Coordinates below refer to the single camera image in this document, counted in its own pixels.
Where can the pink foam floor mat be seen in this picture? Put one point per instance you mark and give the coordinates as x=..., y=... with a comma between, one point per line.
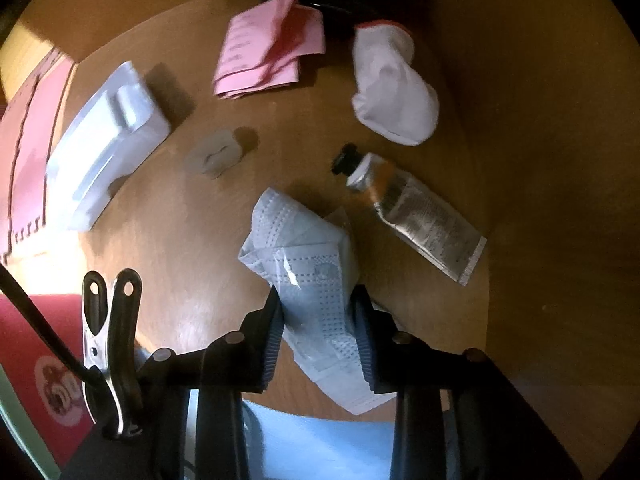
x=40, y=150
x=5, y=185

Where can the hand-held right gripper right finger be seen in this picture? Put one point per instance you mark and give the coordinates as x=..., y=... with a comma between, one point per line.
x=362, y=340

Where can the metal spring clip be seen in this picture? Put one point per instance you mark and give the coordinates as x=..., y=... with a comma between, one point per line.
x=115, y=320

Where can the metal cream tube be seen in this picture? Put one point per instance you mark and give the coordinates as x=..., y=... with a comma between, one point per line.
x=425, y=220

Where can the white plastic packaging tray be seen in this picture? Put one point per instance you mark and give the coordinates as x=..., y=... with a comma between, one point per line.
x=105, y=145

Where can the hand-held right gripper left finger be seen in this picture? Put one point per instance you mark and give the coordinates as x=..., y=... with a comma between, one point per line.
x=272, y=340

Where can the pink cloth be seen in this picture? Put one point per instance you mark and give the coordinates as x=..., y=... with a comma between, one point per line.
x=245, y=50

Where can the red bin with green rim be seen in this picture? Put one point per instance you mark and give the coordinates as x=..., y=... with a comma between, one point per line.
x=30, y=340

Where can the white sock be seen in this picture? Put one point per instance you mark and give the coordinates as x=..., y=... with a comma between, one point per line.
x=395, y=100

